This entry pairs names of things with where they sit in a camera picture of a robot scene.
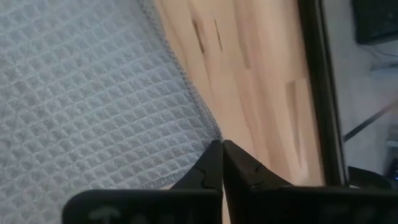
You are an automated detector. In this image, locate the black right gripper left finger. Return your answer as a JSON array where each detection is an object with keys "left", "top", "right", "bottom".
[{"left": 62, "top": 139, "right": 224, "bottom": 224}]

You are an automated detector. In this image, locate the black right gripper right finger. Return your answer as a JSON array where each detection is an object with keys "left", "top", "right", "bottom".
[{"left": 222, "top": 139, "right": 398, "bottom": 224}]

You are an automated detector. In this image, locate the grey waffle microfiber towel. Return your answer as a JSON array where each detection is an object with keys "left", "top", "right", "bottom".
[{"left": 0, "top": 0, "right": 223, "bottom": 224}]

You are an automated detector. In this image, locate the black floor vent grate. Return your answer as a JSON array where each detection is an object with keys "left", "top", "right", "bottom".
[{"left": 351, "top": 0, "right": 398, "bottom": 45}]

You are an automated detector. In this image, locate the black aluminium table frame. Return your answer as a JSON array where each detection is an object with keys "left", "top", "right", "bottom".
[{"left": 297, "top": 0, "right": 351, "bottom": 187}]

